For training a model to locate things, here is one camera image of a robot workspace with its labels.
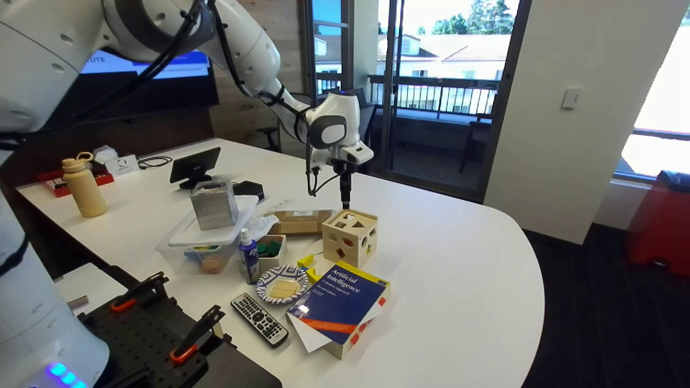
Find red bin with black lid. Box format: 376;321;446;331
625;170;690;279

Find flat wooden piece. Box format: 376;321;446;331
268;280;299;299

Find red tray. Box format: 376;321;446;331
36;168;115;198

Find black clamp with orange handle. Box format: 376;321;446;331
110;272;170;314
169;305;226;365

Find white card box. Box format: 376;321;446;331
105;155;141;179

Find flat cardboard box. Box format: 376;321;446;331
267;209;335;237

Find wooden shape sorter cube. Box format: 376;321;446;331
322;209;379;269

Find silver tissue box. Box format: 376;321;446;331
190;180;240;231

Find glass balcony door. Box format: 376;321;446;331
302;0;532;201

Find cream water bottle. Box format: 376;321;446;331
61;152;109;219

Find black cable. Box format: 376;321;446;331
137;155;174;170

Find window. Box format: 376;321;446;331
613;5;690;183

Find small spray bottle blue label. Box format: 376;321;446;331
239;227;261;285

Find blue and yellow book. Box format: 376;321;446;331
286;260;391;361

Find flat black device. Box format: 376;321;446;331
232;180;266;202

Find small box of green blocks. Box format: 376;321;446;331
256;234;288;271

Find yellow block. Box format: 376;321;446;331
296;253;323;285

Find wall screen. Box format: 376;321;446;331
46;47;220;131

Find white crumpled cloth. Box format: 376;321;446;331
245;214;280;241

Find black remote control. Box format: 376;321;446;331
230;292;290;348

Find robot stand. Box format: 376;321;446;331
54;263;282;388

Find black tablet on stand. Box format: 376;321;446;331
169;147;222;190

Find blue patterned paper plate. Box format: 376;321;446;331
256;264;310;305

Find clear plastic bin white lid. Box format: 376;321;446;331
155;195;260;276

